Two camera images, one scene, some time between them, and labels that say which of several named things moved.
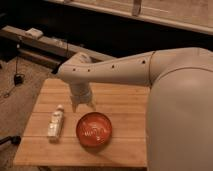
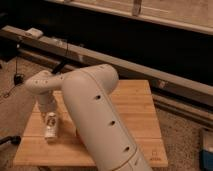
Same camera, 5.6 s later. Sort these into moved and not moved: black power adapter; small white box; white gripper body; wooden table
Moved: white gripper body
Not moved: black power adapter; small white box; wooden table
